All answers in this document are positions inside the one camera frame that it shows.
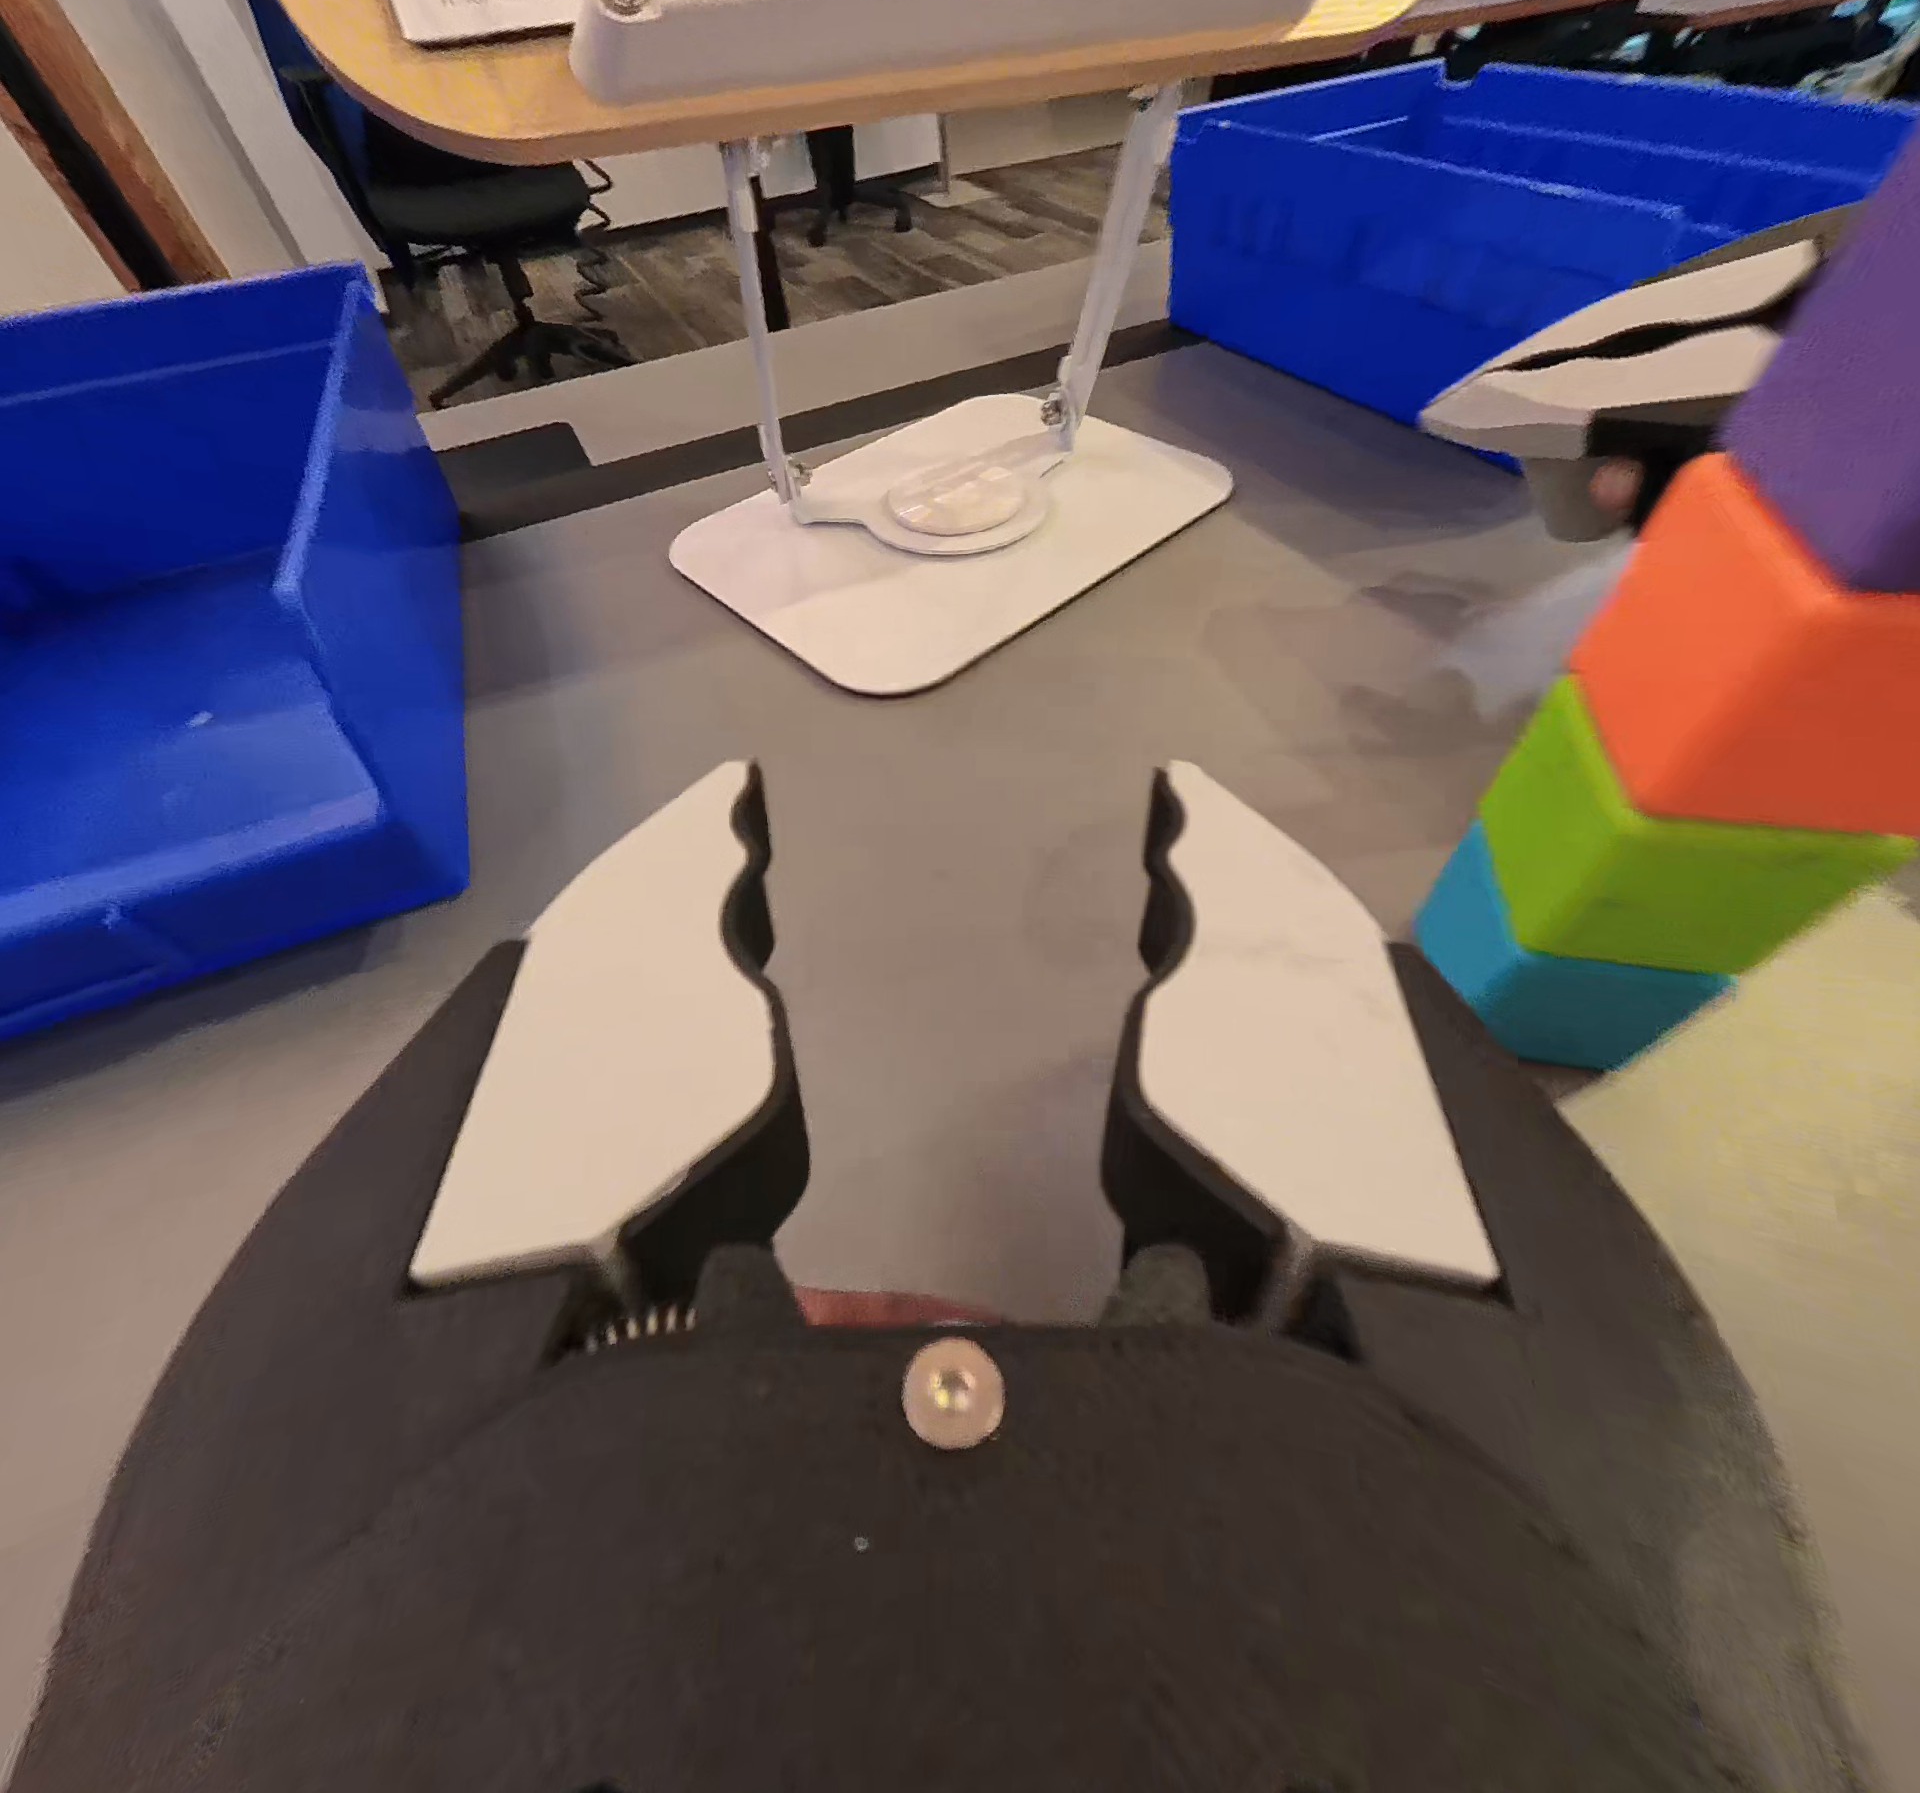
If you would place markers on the black wheeled office chair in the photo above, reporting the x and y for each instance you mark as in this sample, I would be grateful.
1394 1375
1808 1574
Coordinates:
854 182
510 248

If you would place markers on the orange cube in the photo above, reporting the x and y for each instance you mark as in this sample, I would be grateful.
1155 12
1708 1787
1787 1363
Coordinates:
1726 653

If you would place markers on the grey desk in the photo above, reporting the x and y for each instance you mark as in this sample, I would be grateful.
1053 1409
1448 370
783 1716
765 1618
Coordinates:
976 802

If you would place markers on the blue plastic bin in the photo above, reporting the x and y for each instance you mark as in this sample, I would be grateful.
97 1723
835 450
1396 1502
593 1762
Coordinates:
1427 218
226 653

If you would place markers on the purple cube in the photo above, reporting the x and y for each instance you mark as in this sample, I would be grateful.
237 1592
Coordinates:
1846 397

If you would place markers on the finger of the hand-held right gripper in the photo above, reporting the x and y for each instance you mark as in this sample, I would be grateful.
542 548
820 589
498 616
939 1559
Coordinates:
1679 301
1620 390

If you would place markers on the instruction board on stand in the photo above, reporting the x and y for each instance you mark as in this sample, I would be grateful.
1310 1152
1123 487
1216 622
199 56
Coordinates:
960 548

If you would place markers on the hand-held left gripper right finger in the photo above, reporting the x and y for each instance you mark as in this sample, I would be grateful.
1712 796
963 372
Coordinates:
1305 1058

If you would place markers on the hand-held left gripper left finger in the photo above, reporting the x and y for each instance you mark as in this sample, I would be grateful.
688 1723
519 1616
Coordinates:
615 1058

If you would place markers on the teal cube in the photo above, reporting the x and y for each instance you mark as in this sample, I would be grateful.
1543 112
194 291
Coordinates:
1545 984

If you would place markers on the wooden pillar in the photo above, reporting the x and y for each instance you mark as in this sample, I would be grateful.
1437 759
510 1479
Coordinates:
91 128

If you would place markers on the person's right hand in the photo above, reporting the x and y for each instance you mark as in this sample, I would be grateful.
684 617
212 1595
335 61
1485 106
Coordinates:
1616 484

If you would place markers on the green cube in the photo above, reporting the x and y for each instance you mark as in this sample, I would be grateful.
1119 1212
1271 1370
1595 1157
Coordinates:
1651 862

